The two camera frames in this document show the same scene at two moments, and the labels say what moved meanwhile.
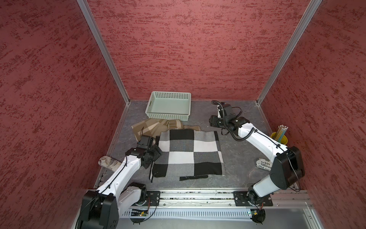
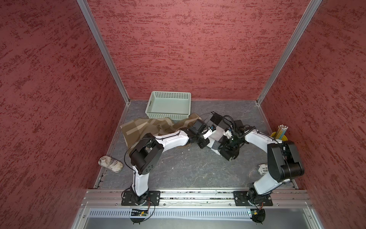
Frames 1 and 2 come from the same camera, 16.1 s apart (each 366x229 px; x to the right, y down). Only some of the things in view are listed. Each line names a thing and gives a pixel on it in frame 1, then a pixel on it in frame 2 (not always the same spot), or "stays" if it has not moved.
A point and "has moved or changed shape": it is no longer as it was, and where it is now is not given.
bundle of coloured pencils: x=281 y=131 stays
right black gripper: x=213 y=119 → x=226 y=146
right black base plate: x=241 y=200 stays
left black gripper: x=157 y=152 → x=205 y=142
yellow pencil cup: x=284 y=140 stays
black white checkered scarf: x=188 y=154 has moved or changed shape
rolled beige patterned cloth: x=108 y=162 stays
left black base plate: x=152 y=198 stays
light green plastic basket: x=169 y=105 stays
